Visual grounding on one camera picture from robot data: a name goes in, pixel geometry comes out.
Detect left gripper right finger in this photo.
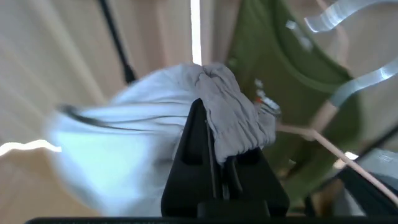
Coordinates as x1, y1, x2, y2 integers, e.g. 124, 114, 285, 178
223, 147, 290, 218

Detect green printed T-shirt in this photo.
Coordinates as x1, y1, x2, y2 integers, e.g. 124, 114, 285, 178
226, 0, 364, 212

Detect black clothes rack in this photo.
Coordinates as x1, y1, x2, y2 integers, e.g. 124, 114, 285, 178
98, 0, 398, 217

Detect pale grey shorts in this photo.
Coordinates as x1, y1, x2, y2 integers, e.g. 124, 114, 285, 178
43, 62, 277, 218

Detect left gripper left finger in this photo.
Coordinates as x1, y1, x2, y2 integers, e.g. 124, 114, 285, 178
160, 98, 220, 218

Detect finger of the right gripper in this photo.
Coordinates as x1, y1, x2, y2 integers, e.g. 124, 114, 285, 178
336, 167, 398, 217

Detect beige curtain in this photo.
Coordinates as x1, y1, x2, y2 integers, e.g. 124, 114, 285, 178
0, 0, 398, 156

